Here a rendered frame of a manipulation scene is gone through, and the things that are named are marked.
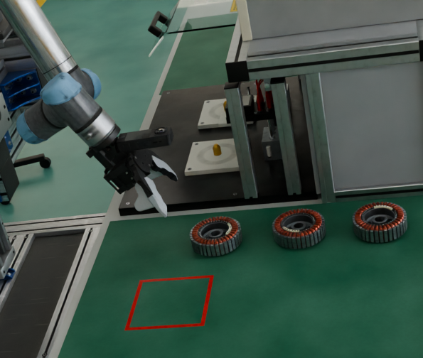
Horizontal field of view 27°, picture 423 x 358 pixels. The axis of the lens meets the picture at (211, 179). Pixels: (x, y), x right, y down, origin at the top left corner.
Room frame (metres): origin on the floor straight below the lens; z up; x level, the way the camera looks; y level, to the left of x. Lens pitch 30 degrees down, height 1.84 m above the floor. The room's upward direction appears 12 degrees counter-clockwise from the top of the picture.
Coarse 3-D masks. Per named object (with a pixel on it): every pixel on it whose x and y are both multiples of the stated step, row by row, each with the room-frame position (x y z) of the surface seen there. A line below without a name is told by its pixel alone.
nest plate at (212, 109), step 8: (256, 96) 2.25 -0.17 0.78; (208, 104) 2.26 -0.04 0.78; (216, 104) 2.25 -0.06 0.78; (208, 112) 2.21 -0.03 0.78; (216, 112) 2.20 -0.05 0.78; (200, 120) 2.17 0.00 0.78; (208, 120) 2.16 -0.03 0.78; (216, 120) 2.15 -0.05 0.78; (200, 128) 2.14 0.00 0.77; (208, 128) 2.14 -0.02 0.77
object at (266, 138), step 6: (276, 126) 1.96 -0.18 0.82; (264, 132) 1.94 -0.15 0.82; (276, 132) 1.93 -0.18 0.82; (264, 138) 1.92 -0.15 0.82; (270, 138) 1.91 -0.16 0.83; (276, 138) 1.90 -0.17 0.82; (264, 144) 1.90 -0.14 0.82; (270, 144) 1.90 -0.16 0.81; (276, 144) 1.89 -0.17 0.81; (264, 150) 1.90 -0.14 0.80; (276, 150) 1.89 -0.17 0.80; (264, 156) 1.90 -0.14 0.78; (276, 156) 1.89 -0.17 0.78
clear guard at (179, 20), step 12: (180, 0) 2.34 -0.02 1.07; (192, 0) 2.32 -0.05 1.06; (204, 0) 2.30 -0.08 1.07; (216, 0) 2.28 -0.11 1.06; (228, 0) 2.26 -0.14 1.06; (180, 12) 2.24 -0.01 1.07; (192, 12) 2.23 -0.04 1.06; (204, 12) 2.21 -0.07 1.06; (216, 12) 2.19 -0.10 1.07; (228, 12) 2.17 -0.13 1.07; (168, 24) 2.17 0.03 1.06; (180, 24) 2.15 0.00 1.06; (192, 24) 2.14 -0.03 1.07; (204, 24) 2.12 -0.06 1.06; (216, 24) 2.10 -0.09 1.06; (228, 24) 2.08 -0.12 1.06
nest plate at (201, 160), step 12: (192, 144) 2.04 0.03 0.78; (204, 144) 2.03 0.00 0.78; (228, 144) 2.00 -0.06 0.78; (192, 156) 1.98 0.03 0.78; (204, 156) 1.96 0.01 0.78; (216, 156) 1.95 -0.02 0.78; (228, 156) 1.94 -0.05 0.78; (192, 168) 1.91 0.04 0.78; (204, 168) 1.90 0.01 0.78; (216, 168) 1.89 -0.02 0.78; (228, 168) 1.88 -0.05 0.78
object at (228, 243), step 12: (192, 228) 1.65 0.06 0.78; (204, 228) 1.64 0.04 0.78; (216, 228) 1.65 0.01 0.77; (228, 228) 1.63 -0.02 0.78; (240, 228) 1.61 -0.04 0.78; (192, 240) 1.60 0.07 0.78; (204, 240) 1.59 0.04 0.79; (216, 240) 1.58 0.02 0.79; (228, 240) 1.57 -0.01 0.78; (240, 240) 1.60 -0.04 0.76; (204, 252) 1.57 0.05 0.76; (216, 252) 1.56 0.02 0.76; (228, 252) 1.57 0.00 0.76
